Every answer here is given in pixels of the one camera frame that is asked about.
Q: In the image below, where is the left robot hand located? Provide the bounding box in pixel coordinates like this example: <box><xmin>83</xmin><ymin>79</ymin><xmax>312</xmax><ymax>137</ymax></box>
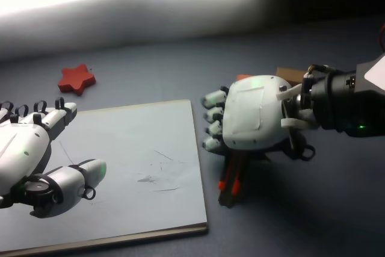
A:
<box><xmin>0</xmin><ymin>96</ymin><xmax>108</xmax><ymax>219</ymax></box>

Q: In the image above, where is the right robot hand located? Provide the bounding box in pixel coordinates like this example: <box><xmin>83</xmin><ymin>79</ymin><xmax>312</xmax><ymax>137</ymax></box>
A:
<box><xmin>200</xmin><ymin>74</ymin><xmax>316</xmax><ymax>163</ymax></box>

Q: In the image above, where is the orange black utility knife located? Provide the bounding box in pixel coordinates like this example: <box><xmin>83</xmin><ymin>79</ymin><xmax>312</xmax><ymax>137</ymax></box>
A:
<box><xmin>218</xmin><ymin>151</ymin><xmax>250</xmax><ymax>209</ymax></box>

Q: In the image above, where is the tan wooden block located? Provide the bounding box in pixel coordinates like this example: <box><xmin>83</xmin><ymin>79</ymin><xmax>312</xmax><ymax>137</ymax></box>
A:
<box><xmin>276</xmin><ymin>67</ymin><xmax>310</xmax><ymax>86</ymax></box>

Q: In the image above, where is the red star block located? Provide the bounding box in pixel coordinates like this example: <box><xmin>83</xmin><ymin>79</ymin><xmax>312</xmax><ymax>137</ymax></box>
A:
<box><xmin>57</xmin><ymin>63</ymin><xmax>97</xmax><ymax>96</ymax></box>

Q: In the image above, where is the grey table cloth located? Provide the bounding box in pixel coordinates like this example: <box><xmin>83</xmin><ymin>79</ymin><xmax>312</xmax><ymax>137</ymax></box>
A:
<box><xmin>0</xmin><ymin>17</ymin><xmax>385</xmax><ymax>257</ymax></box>

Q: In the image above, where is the white backdrop board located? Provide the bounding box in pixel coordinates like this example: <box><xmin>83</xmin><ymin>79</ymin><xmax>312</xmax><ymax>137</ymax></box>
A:
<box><xmin>0</xmin><ymin>0</ymin><xmax>292</xmax><ymax>63</ymax></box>

